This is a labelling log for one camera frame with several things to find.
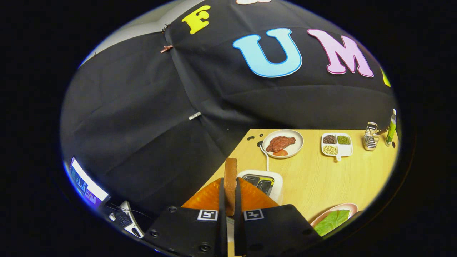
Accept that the computer monitor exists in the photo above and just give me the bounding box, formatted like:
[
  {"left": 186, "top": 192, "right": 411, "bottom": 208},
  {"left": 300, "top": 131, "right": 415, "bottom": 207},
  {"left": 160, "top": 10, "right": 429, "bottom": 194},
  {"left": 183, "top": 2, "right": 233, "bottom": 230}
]
[{"left": 68, "top": 156, "right": 109, "bottom": 209}]

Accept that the green lettuce leaf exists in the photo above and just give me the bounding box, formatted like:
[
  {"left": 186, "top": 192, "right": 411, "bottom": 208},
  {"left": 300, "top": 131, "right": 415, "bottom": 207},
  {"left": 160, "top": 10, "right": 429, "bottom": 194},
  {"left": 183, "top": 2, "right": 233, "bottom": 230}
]
[{"left": 313, "top": 209, "right": 351, "bottom": 237}]

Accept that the round grey plate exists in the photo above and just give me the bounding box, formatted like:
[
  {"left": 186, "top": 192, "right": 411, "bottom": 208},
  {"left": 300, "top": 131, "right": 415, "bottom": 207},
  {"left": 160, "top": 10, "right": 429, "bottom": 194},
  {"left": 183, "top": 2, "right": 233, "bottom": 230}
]
[{"left": 262, "top": 129, "right": 304, "bottom": 159}]

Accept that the toast bread slice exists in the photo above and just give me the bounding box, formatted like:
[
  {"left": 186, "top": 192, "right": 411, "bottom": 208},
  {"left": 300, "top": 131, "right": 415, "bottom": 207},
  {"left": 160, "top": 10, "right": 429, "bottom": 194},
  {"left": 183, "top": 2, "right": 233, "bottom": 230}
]
[{"left": 224, "top": 158, "right": 238, "bottom": 217}]

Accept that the black backdrop cloth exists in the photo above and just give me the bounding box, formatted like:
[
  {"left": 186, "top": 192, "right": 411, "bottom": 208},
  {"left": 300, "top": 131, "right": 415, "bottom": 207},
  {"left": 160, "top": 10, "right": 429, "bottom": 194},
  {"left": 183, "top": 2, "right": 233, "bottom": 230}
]
[{"left": 60, "top": 0, "right": 397, "bottom": 218}]

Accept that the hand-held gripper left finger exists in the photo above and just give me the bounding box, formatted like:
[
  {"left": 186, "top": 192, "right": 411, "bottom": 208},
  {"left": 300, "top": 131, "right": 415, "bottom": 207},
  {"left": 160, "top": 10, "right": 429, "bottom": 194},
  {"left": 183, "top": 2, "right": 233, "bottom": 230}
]
[{"left": 143, "top": 177, "right": 227, "bottom": 257}]

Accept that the brown meat steak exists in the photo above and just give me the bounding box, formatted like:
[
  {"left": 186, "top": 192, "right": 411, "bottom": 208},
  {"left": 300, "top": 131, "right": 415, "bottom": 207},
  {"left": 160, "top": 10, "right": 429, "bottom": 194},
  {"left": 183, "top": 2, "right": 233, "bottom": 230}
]
[{"left": 266, "top": 136, "right": 296, "bottom": 153}]

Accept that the white side desk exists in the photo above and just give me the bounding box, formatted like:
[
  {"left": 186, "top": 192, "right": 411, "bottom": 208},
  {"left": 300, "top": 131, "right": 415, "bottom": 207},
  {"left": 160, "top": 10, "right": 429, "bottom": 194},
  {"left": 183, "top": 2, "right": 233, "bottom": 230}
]
[{"left": 107, "top": 200, "right": 145, "bottom": 239}]

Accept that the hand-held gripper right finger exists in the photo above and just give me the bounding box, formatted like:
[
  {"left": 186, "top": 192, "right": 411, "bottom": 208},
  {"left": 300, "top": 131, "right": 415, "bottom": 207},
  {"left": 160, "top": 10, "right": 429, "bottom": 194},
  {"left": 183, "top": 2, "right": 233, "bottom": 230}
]
[{"left": 234, "top": 177, "right": 322, "bottom": 257}]

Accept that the white toaster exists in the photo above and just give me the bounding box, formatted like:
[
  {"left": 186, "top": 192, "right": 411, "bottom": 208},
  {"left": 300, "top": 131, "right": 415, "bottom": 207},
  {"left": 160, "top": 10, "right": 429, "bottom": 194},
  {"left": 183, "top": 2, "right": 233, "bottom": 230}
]
[{"left": 227, "top": 169, "right": 283, "bottom": 256}]

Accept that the metal wire holder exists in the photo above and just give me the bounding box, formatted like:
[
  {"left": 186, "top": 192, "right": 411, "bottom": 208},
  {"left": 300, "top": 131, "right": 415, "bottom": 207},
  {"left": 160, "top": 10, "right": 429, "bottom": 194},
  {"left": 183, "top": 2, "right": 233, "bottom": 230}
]
[{"left": 363, "top": 122, "right": 380, "bottom": 151}]

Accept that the white toaster cable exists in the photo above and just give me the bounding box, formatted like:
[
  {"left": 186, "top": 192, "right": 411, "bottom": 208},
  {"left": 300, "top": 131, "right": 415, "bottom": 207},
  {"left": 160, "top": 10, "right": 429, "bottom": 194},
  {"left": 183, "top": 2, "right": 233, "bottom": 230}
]
[{"left": 259, "top": 143, "right": 270, "bottom": 172}]

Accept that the green drink bottle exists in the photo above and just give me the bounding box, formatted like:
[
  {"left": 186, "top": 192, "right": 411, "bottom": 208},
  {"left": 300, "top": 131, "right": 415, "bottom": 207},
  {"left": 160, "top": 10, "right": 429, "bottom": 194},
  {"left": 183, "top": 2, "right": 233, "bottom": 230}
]
[{"left": 385, "top": 109, "right": 397, "bottom": 147}]

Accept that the white divided dish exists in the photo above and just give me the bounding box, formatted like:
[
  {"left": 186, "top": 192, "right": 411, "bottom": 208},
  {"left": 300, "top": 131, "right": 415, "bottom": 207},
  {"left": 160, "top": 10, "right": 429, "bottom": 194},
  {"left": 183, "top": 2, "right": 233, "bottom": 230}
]
[{"left": 321, "top": 132, "right": 354, "bottom": 162}]

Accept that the pink round plate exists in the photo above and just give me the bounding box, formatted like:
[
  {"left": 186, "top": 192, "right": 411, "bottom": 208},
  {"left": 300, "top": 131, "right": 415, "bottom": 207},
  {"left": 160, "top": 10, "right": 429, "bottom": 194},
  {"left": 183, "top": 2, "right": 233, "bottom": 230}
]
[{"left": 310, "top": 203, "right": 358, "bottom": 229}]

